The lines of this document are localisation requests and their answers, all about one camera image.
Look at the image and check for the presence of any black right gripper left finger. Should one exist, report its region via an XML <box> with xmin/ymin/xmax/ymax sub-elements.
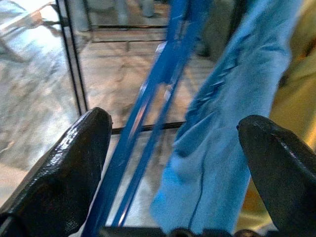
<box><xmin>0</xmin><ymin>107</ymin><xmax>114</xmax><ymax>237</ymax></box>

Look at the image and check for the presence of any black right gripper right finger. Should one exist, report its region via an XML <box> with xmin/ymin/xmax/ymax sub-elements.
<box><xmin>236</xmin><ymin>115</ymin><xmax>316</xmax><ymax>237</ymax></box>

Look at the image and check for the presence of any blue plastic clothes hanger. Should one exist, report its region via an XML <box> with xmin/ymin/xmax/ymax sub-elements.
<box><xmin>81</xmin><ymin>0</ymin><xmax>210</xmax><ymax>237</ymax></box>

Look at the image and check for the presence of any yellow shirt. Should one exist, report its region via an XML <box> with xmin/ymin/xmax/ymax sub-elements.
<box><xmin>232</xmin><ymin>0</ymin><xmax>316</xmax><ymax>233</ymax></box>

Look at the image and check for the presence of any blue shirt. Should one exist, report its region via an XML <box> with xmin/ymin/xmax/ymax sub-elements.
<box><xmin>150</xmin><ymin>0</ymin><xmax>304</xmax><ymax>235</ymax></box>

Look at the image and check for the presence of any black clothes drying rack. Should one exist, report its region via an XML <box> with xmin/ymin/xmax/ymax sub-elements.
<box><xmin>55</xmin><ymin>0</ymin><xmax>245</xmax><ymax>135</ymax></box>

